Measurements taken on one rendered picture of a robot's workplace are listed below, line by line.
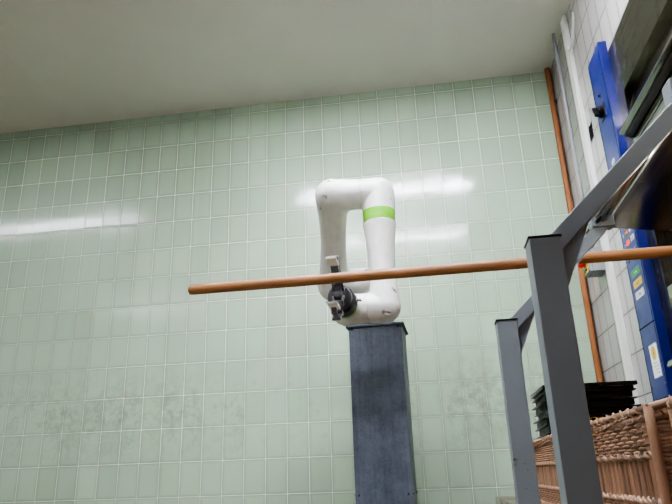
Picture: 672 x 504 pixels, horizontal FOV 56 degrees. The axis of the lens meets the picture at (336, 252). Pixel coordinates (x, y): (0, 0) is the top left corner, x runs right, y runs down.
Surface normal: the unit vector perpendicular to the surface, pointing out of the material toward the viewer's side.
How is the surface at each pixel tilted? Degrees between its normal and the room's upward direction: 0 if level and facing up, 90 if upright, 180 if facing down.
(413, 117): 90
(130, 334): 90
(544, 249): 90
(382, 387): 90
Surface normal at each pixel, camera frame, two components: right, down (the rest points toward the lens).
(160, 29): 0.04, 0.94
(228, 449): -0.15, -0.33
